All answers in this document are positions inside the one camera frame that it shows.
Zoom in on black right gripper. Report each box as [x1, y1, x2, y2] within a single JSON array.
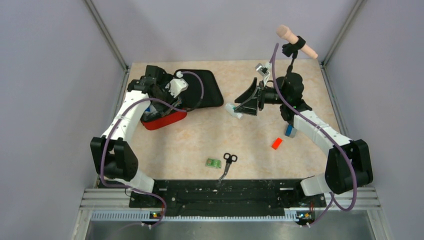
[[235, 77, 289, 116]]

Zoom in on white bottle green label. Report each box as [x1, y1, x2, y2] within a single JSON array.
[[224, 102, 243, 120]]

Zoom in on red black medicine kit case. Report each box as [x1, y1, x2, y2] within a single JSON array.
[[140, 69, 224, 131]]

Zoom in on black handled scissors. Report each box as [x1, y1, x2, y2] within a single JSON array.
[[218, 152, 238, 184]]

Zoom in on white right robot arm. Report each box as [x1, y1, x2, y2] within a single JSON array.
[[235, 72, 374, 206]]

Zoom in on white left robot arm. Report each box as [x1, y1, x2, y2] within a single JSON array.
[[90, 65, 189, 207]]

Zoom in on orange small box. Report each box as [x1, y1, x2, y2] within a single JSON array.
[[271, 137, 283, 150]]

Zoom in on blue grey box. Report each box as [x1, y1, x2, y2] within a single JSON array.
[[284, 124, 297, 138]]

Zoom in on green wind oil box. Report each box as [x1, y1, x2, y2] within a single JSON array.
[[205, 158, 222, 169]]

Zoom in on beige microphone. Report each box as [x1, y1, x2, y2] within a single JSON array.
[[276, 25, 318, 59]]

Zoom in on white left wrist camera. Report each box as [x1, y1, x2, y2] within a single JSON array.
[[166, 73, 189, 98]]

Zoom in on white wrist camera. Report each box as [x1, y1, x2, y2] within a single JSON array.
[[255, 62, 272, 86], [166, 73, 189, 98]]

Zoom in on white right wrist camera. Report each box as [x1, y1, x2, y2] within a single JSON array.
[[255, 62, 272, 86]]

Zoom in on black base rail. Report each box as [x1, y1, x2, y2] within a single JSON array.
[[99, 178, 327, 219]]

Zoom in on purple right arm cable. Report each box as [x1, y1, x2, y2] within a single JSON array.
[[268, 43, 359, 228]]

